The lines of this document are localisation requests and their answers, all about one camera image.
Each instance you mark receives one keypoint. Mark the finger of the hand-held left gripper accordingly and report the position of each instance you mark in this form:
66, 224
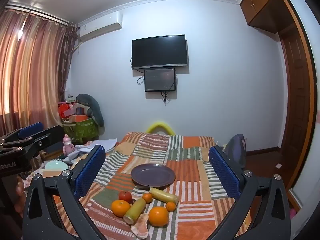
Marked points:
31, 130
50, 136

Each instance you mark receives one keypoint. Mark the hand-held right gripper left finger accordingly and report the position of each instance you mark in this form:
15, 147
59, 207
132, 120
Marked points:
91, 170

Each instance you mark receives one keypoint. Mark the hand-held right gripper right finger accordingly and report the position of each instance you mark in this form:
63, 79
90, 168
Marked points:
223, 172

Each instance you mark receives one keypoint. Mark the large orange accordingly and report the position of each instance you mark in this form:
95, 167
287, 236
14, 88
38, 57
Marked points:
158, 216
120, 208

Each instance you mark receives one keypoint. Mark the yellow-green sugarcane piece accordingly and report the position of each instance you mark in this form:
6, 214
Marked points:
135, 211

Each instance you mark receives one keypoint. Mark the dark purple plate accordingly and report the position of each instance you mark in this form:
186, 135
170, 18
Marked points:
152, 175

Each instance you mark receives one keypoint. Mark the small orange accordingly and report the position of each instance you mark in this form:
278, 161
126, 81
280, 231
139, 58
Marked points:
147, 198
170, 206

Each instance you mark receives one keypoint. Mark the yellow sugarcane piece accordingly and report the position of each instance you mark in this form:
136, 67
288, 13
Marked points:
163, 195

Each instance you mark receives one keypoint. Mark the peeled pomelo segment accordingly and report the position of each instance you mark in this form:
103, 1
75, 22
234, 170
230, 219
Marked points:
141, 226

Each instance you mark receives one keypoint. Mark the pink toy figure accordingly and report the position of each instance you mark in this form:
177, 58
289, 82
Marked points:
68, 146

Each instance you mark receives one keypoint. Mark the white cloth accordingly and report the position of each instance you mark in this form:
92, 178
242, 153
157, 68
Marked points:
105, 143

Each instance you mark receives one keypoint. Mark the red box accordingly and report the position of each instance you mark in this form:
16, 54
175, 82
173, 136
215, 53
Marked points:
64, 110

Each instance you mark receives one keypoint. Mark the pale green plate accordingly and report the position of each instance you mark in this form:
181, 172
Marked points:
56, 166

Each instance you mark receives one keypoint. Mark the green patterned storage box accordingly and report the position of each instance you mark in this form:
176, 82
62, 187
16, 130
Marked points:
81, 130

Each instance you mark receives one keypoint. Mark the striped patchwork blanket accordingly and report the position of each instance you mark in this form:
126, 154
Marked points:
190, 170

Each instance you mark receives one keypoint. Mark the orange box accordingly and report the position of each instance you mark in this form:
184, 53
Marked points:
78, 118

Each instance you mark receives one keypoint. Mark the red tomato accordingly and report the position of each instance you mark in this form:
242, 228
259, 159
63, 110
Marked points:
125, 196

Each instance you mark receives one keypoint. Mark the grey plush pillow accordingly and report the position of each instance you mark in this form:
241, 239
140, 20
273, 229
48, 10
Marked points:
96, 110

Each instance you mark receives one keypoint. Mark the pink striped curtain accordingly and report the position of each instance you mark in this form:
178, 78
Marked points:
32, 67

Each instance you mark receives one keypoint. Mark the yellow foam hoop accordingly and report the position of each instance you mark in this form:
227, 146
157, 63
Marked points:
160, 125

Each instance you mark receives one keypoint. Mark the pink slipper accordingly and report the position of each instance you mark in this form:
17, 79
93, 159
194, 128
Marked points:
292, 213

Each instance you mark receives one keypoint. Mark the wooden door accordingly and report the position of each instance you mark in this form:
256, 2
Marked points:
296, 105

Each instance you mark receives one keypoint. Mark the white air conditioner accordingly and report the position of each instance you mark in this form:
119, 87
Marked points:
100, 27

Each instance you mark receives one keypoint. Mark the wooden overhead cabinet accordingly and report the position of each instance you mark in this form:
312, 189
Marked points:
265, 7

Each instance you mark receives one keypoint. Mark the small black wall monitor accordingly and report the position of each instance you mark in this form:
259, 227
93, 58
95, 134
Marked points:
160, 80

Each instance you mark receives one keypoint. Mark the black wall television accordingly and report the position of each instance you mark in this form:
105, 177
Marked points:
160, 51

